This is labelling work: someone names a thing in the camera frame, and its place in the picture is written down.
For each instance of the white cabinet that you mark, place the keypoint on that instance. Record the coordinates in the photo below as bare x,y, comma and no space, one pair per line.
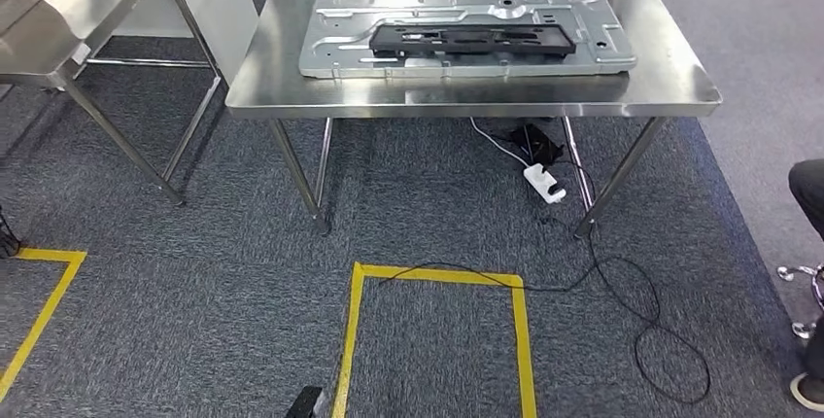
212,3

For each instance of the stamped grey metal plate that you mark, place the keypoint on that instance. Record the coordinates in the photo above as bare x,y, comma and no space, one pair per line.
335,48

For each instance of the yellow floor tape outline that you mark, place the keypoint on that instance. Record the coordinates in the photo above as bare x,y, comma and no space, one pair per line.
51,254
438,273

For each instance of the black plastic frame part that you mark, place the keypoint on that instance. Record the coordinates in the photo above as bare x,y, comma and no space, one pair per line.
476,49

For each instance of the standing black robot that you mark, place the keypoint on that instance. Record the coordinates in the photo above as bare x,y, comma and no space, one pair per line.
8,241

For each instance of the black robot left leg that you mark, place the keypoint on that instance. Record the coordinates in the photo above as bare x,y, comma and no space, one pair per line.
306,404

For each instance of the chrome chair base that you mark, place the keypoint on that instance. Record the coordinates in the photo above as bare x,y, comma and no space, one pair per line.
786,272

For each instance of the stainless steel side table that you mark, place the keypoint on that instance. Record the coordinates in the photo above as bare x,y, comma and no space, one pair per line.
96,3

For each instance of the stainless steel workbench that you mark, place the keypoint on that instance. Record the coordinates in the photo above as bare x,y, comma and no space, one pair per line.
644,80

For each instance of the black power adapter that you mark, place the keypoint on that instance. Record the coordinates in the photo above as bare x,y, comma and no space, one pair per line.
534,141

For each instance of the white power strip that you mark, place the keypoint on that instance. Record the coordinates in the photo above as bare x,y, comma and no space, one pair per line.
541,182

